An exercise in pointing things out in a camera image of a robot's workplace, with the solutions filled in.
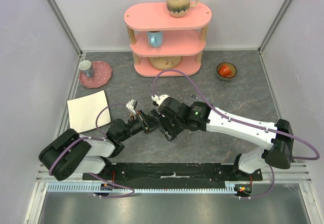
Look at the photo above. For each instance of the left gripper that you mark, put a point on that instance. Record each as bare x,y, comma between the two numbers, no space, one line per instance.
140,116

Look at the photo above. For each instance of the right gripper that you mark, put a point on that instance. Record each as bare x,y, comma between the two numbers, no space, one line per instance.
174,122

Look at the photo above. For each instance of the black remote control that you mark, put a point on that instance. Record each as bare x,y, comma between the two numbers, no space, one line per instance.
153,115

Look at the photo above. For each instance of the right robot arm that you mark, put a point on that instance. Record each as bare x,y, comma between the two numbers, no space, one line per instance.
274,144

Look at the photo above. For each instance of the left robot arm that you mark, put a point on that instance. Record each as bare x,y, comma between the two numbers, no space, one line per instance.
72,152

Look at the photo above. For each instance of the beige floral plate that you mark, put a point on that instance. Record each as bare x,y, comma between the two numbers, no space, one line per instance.
165,62

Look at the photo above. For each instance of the cream square plate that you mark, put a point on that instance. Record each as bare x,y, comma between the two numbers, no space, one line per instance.
83,111

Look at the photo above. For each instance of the pink dotted plate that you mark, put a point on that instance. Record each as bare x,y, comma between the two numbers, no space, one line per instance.
102,74

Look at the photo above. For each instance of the grey white mug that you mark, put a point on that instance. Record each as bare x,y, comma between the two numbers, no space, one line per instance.
87,68

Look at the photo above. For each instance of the orange cup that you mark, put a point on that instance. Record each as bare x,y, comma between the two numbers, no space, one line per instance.
225,71

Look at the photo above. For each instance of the brown patterned bowl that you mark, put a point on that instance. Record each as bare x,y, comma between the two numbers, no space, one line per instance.
232,67

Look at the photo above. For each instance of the light blue mug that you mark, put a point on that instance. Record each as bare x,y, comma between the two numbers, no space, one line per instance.
155,38

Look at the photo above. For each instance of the beige ceramic mug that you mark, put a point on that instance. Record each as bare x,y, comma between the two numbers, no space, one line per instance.
179,8

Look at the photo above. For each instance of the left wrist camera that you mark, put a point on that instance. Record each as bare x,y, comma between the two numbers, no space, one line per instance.
131,106

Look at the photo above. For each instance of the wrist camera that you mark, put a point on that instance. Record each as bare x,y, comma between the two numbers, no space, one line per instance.
131,106
158,100

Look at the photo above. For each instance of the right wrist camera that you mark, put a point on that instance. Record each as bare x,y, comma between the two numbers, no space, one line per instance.
158,100

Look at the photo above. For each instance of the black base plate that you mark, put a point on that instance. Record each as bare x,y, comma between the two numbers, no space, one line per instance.
175,175

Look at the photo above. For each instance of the white cable duct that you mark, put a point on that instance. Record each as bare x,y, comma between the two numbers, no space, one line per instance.
230,187

